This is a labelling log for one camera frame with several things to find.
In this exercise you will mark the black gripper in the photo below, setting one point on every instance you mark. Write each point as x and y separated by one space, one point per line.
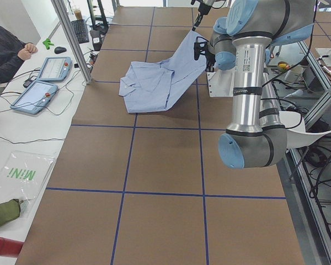
197 19
208 53

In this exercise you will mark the light blue striped shirt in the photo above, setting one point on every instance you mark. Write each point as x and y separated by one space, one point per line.
156 87

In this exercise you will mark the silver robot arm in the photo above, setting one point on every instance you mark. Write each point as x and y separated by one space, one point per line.
256 137
209 2

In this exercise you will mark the person's hand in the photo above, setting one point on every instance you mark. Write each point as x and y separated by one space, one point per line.
26 53

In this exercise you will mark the black keyboard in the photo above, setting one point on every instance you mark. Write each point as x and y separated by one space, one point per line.
81 31

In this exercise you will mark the black computer mouse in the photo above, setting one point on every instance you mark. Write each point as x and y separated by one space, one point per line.
59 50

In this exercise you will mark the far blue teach pendant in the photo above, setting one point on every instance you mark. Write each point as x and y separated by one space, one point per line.
55 69

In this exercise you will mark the blue teach pendant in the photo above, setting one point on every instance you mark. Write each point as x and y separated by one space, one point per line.
55 69
35 97

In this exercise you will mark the green plastic clamp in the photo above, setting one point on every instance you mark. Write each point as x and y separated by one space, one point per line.
47 43

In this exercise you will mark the near blue teach pendant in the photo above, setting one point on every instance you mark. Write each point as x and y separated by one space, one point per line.
35 97

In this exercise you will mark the person in black jacket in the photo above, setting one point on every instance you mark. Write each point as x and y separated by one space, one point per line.
10 63

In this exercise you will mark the white MINI plastic bag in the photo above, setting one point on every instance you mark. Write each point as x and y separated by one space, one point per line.
23 176

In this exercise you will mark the olive green pouch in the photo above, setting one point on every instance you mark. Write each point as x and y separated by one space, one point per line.
10 211

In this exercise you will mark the red cylinder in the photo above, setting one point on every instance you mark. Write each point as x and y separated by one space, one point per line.
10 248

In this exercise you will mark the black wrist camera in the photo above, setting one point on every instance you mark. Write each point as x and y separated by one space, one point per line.
201 48

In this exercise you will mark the white camera stand pedestal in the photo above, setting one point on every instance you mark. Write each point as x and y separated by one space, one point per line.
221 83

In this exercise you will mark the aluminium frame post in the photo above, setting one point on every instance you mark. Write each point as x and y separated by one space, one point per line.
64 19

